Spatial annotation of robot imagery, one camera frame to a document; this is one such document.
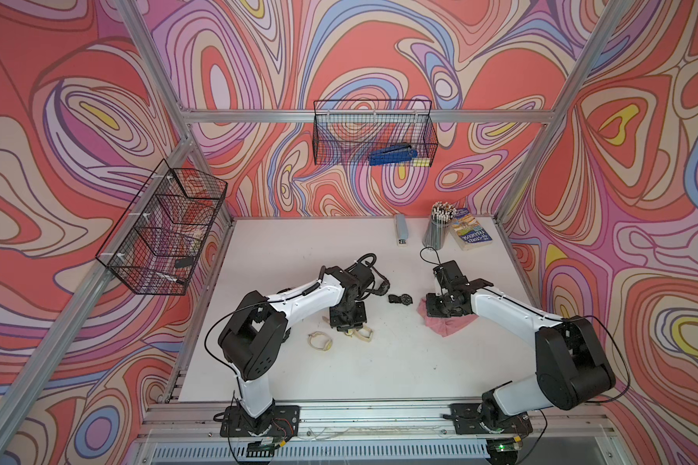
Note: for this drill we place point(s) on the colourful book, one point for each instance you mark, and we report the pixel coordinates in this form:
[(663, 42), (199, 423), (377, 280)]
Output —
[(467, 231)]

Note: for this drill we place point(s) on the black wire basket left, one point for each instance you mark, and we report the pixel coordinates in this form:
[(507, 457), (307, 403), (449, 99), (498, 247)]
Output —
[(155, 247)]

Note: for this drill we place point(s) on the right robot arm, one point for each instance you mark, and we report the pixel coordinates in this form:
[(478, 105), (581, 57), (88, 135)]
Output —
[(571, 367)]

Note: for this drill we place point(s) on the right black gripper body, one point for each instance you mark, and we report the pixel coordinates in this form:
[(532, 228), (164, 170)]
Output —
[(441, 306)]

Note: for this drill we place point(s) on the metal pencil cup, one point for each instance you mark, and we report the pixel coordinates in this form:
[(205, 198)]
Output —
[(441, 216)]

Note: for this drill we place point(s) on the black rugged digital watch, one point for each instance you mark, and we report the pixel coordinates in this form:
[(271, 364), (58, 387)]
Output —
[(380, 284)]

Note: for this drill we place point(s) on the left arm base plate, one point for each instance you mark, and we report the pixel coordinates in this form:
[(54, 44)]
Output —
[(278, 421)]

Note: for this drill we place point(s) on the grey stapler on table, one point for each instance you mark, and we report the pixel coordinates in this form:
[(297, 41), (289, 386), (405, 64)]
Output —
[(401, 228)]

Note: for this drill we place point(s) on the beige looped watch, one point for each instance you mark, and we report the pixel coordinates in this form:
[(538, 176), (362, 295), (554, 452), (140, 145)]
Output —
[(320, 341), (365, 333)]

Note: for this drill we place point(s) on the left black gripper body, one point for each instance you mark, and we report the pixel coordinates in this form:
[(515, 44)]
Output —
[(352, 318)]

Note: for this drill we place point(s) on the pink cloth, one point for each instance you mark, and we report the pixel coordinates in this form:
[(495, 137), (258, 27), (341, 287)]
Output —
[(444, 326)]

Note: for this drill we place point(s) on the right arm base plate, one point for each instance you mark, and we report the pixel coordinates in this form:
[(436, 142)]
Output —
[(485, 417)]

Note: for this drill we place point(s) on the black wire basket back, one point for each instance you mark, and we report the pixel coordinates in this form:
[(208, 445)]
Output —
[(346, 131)]

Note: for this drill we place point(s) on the blue stapler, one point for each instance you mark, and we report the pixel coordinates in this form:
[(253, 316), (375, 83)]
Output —
[(391, 155)]

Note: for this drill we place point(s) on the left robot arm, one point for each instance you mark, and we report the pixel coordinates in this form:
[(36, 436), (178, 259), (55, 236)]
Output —
[(252, 338)]

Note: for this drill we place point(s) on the black wire basket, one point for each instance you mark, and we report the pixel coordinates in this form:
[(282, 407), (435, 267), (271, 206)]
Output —
[(346, 131), (155, 247)]

